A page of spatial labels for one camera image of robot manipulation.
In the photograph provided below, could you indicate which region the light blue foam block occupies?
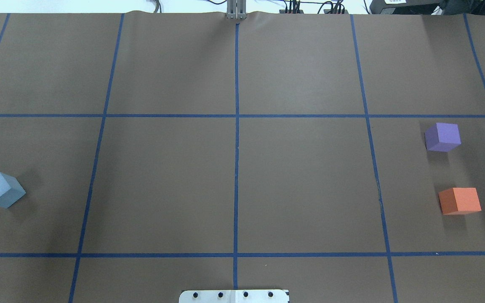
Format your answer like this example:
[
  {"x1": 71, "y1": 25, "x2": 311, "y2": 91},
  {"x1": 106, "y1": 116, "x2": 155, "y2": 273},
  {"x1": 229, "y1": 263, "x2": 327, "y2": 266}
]
[{"x1": 0, "y1": 172, "x2": 26, "y2": 209}]

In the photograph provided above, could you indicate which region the purple foam block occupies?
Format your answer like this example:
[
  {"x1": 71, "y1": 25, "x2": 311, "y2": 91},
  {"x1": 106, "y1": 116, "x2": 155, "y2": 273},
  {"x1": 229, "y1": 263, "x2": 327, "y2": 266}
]
[{"x1": 424, "y1": 122, "x2": 462, "y2": 153}]

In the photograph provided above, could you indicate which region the orange foam block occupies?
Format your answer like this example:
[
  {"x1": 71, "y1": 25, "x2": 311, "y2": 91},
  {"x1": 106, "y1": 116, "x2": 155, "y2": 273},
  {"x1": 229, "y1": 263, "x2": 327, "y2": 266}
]
[{"x1": 437, "y1": 187, "x2": 482, "y2": 215}]

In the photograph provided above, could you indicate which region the grey aluminium frame post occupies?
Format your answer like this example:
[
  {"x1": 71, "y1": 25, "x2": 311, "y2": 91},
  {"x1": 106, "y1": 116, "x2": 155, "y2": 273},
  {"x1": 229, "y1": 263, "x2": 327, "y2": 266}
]
[{"x1": 226, "y1": 0, "x2": 248, "y2": 20}]

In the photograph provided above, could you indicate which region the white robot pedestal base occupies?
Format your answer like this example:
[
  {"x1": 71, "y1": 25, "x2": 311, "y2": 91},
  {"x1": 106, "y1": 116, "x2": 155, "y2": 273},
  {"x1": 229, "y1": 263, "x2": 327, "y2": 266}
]
[{"x1": 179, "y1": 289, "x2": 290, "y2": 303}]

